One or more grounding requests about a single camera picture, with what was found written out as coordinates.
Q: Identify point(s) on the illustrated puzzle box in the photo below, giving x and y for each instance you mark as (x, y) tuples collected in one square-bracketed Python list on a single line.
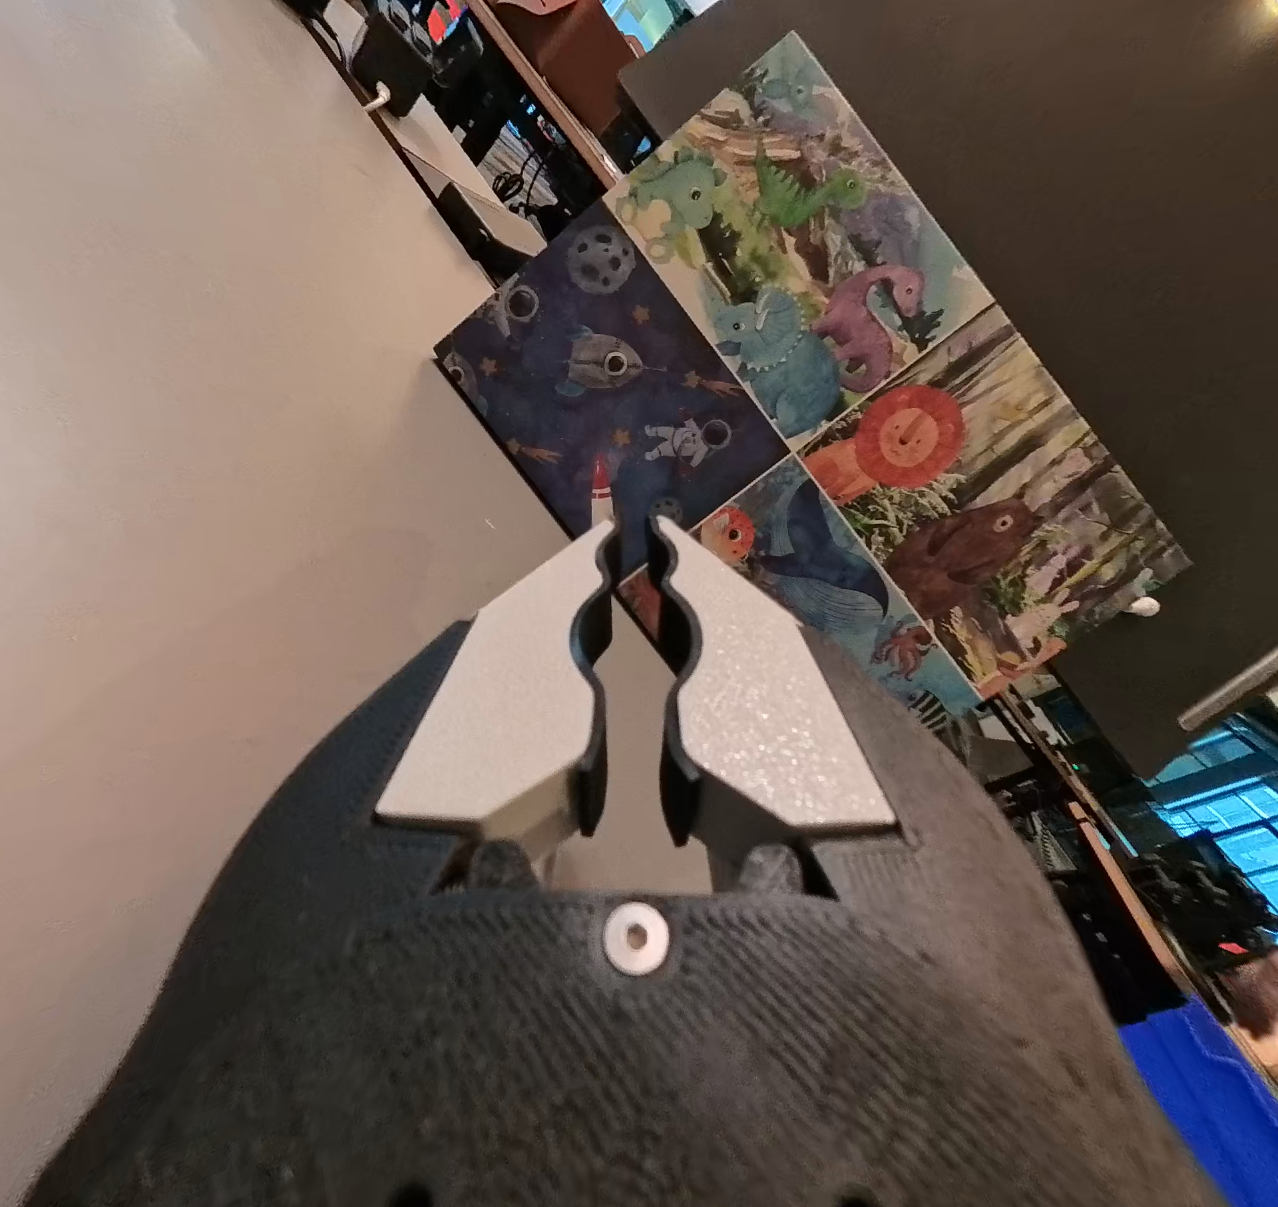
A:
[(799, 328)]

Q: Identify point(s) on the small black charging box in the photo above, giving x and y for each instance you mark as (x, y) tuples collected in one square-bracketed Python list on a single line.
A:
[(389, 59)]

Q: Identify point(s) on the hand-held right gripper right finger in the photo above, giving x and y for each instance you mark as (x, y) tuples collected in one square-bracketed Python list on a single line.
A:
[(779, 728)]

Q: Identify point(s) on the brown cardboard box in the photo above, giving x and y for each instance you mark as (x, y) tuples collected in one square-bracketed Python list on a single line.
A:
[(559, 19)]

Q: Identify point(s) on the black partition panel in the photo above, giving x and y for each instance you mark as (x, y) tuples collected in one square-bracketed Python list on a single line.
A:
[(1098, 128)]

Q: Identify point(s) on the dark flat device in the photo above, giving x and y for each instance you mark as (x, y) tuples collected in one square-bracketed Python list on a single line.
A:
[(488, 228)]

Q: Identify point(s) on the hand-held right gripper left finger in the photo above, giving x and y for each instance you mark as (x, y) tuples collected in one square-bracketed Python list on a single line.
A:
[(488, 728)]

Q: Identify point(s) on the blue plastic bin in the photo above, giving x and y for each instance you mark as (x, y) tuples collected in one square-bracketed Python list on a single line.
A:
[(1198, 1107)]

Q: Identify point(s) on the grey metal tube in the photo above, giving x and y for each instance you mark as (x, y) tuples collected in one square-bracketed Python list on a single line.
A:
[(1227, 698)]

